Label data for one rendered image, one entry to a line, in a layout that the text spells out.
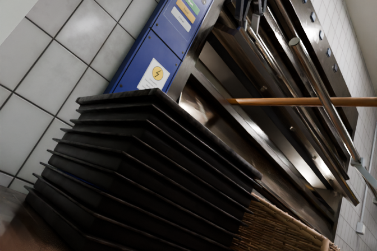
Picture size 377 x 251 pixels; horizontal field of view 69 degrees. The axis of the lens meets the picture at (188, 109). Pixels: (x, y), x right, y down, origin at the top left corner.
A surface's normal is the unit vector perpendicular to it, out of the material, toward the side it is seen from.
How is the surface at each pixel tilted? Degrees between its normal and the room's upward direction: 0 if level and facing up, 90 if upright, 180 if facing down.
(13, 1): 90
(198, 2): 90
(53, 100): 90
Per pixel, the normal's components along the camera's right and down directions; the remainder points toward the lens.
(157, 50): 0.70, 0.02
